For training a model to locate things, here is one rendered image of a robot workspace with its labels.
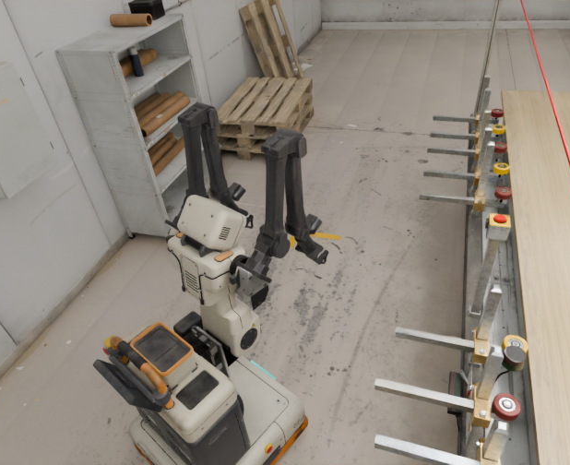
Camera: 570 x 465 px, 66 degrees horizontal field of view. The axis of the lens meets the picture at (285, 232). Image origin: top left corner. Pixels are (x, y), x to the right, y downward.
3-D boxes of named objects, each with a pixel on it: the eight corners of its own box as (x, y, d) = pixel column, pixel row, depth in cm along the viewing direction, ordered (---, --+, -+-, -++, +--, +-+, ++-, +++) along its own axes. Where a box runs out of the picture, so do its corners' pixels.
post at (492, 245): (469, 315, 193) (489, 237, 165) (469, 307, 196) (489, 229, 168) (480, 317, 191) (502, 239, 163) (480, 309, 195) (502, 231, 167)
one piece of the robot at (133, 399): (175, 423, 162) (137, 413, 144) (124, 372, 181) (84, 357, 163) (194, 397, 164) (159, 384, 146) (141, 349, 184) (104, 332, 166)
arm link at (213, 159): (188, 106, 168) (207, 112, 162) (199, 101, 171) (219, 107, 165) (208, 199, 195) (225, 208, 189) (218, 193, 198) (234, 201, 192)
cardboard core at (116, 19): (108, 15, 308) (144, 15, 299) (114, 12, 314) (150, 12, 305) (112, 28, 313) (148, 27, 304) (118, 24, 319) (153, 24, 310)
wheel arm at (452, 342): (394, 339, 173) (395, 331, 170) (396, 331, 175) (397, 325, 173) (516, 363, 160) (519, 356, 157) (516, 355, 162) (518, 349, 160)
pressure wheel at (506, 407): (487, 429, 144) (494, 411, 137) (486, 407, 150) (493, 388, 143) (514, 435, 142) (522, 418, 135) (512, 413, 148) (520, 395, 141)
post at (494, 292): (467, 372, 177) (491, 289, 147) (467, 364, 180) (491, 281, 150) (476, 374, 176) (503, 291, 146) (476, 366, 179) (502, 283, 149)
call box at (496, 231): (485, 240, 165) (490, 223, 160) (485, 229, 170) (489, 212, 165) (505, 243, 163) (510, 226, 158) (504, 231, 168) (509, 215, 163)
